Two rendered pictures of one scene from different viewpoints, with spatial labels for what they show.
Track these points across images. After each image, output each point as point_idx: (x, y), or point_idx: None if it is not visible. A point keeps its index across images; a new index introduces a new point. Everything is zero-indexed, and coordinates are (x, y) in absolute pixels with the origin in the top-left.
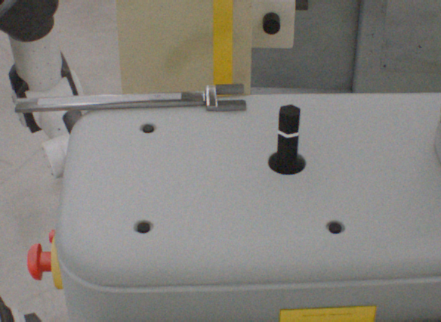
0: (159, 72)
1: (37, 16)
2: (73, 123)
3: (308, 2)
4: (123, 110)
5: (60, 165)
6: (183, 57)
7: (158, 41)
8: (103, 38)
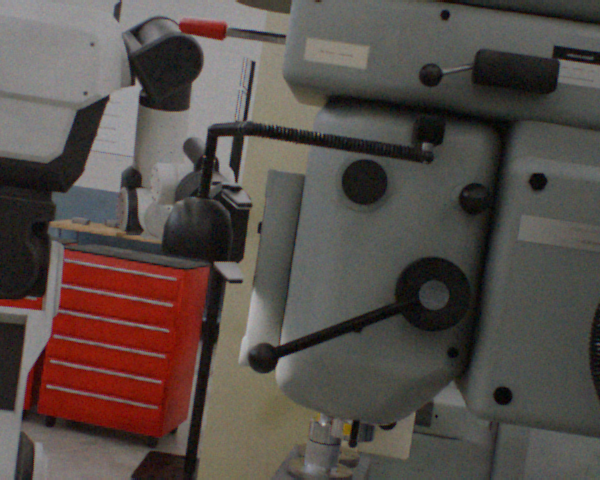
0: (251, 426)
1: (178, 70)
2: (195, 142)
3: (428, 462)
4: None
5: (169, 179)
6: (283, 412)
7: (258, 385)
8: None
